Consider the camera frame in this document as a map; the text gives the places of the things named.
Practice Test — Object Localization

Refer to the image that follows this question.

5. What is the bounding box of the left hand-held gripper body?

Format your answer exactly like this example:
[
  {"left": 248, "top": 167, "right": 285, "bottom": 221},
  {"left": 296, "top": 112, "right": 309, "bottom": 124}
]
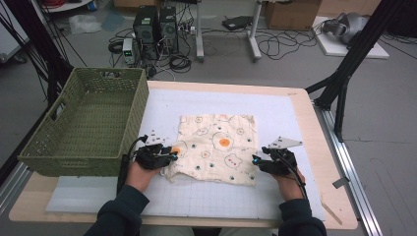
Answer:
[{"left": 134, "top": 130, "right": 174, "bottom": 171}]

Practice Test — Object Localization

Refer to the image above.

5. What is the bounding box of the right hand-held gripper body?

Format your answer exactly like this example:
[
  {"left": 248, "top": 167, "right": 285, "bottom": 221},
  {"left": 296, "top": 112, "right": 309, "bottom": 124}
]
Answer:
[{"left": 259, "top": 136, "right": 304, "bottom": 177}]

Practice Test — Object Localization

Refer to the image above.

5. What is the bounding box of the cream printed cloth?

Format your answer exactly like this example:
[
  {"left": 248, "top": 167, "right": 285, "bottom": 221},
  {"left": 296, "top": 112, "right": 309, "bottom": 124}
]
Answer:
[{"left": 162, "top": 113, "right": 259, "bottom": 187}]

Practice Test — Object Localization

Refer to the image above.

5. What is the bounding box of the green woven basket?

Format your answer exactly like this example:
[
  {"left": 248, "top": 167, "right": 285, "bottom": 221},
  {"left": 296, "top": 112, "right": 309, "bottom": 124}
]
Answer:
[{"left": 18, "top": 67, "right": 150, "bottom": 178}]

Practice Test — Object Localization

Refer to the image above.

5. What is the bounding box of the person's left hand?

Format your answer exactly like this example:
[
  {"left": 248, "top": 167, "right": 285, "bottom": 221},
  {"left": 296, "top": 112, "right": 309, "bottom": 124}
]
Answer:
[{"left": 125, "top": 160, "right": 162, "bottom": 193}]

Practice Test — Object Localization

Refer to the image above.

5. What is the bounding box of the person's right hand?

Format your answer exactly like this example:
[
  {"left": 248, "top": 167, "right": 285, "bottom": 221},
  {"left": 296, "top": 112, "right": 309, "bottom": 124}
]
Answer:
[{"left": 270, "top": 169, "right": 308, "bottom": 202}]

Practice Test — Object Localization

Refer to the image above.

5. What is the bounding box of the white grid mat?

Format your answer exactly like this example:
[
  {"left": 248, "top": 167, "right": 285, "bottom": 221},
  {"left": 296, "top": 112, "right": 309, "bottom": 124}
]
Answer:
[{"left": 45, "top": 88, "right": 326, "bottom": 221}]

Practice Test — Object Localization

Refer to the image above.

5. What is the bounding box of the thin wooden stick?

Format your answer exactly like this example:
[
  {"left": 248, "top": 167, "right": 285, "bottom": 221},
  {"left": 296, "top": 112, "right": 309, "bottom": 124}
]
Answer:
[{"left": 321, "top": 200, "right": 344, "bottom": 226}]

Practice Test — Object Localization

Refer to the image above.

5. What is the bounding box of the small grey power supply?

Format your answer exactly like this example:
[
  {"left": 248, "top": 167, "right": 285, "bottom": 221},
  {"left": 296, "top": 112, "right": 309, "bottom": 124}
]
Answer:
[{"left": 122, "top": 37, "right": 137, "bottom": 66}]

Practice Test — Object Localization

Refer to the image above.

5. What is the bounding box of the white desk leg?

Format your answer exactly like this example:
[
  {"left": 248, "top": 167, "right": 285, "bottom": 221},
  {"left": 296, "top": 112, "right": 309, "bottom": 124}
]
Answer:
[
  {"left": 247, "top": 0, "right": 264, "bottom": 63},
  {"left": 195, "top": 0, "right": 206, "bottom": 63}
]

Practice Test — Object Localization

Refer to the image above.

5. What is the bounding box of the black computer tower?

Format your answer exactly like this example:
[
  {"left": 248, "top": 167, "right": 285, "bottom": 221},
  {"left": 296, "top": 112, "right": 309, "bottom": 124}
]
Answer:
[
  {"left": 158, "top": 6, "right": 180, "bottom": 55},
  {"left": 132, "top": 5, "right": 160, "bottom": 61}
]

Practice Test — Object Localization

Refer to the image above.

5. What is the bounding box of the white floor board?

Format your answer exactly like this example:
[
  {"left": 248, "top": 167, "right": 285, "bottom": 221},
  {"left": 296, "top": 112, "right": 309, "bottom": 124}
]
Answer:
[{"left": 313, "top": 16, "right": 390, "bottom": 60}]

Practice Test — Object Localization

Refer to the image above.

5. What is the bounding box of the black flat device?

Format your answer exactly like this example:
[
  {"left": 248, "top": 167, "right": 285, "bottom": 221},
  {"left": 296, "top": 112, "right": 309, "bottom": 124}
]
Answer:
[{"left": 221, "top": 15, "right": 254, "bottom": 31}]

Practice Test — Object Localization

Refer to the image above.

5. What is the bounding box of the brown cardboard box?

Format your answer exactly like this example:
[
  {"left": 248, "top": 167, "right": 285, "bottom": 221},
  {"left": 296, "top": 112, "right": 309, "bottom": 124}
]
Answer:
[{"left": 264, "top": 0, "right": 323, "bottom": 31}]

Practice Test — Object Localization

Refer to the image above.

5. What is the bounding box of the clear plastic bag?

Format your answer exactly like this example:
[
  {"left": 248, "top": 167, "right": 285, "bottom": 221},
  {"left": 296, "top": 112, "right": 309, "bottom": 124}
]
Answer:
[{"left": 68, "top": 14, "right": 103, "bottom": 35}]

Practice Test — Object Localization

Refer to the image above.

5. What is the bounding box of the grey rounded helmet device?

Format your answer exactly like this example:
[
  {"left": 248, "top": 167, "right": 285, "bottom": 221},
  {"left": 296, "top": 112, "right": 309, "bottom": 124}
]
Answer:
[{"left": 322, "top": 12, "right": 370, "bottom": 45}]

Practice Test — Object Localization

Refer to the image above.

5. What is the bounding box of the right hand-held gripper cable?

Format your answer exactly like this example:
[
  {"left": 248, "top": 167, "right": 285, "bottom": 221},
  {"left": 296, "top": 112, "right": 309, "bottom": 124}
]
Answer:
[{"left": 275, "top": 149, "right": 310, "bottom": 201}]

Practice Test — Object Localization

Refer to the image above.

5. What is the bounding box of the hand-held gripper cable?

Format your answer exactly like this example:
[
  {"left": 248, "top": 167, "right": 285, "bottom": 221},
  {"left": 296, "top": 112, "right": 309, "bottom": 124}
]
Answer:
[
  {"left": 275, "top": 149, "right": 310, "bottom": 201},
  {"left": 116, "top": 134, "right": 149, "bottom": 195}
]

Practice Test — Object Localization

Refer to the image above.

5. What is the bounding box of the left hand-held gripper cable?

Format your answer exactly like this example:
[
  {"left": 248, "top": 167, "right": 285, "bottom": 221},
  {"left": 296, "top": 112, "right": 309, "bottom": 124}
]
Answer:
[{"left": 116, "top": 134, "right": 149, "bottom": 195}]

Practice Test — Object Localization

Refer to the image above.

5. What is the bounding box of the small grey metal bracket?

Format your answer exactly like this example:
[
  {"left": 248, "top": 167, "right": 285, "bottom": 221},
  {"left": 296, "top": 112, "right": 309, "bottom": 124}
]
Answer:
[{"left": 331, "top": 176, "right": 351, "bottom": 190}]

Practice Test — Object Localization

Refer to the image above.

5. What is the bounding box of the aluminium rail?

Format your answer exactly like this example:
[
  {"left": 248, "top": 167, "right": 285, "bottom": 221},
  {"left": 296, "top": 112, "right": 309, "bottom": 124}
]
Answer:
[
  {"left": 314, "top": 103, "right": 384, "bottom": 236},
  {"left": 0, "top": 161, "right": 32, "bottom": 214}
]

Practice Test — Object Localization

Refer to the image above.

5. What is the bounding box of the coiled black cable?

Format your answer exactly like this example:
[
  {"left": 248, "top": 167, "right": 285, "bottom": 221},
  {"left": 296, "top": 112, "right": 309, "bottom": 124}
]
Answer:
[{"left": 168, "top": 53, "right": 193, "bottom": 74}]

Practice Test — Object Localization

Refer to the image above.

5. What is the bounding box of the tangle of black floor cables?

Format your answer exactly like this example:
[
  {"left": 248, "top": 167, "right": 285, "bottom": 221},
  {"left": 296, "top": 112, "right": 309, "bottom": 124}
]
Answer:
[{"left": 255, "top": 28, "right": 320, "bottom": 61}]

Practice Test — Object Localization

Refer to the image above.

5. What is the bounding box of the black metal frame stand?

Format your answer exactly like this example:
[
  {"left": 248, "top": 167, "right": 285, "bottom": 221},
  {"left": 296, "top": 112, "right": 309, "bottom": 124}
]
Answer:
[
  {"left": 0, "top": 0, "right": 75, "bottom": 107},
  {"left": 304, "top": 0, "right": 407, "bottom": 143}
]

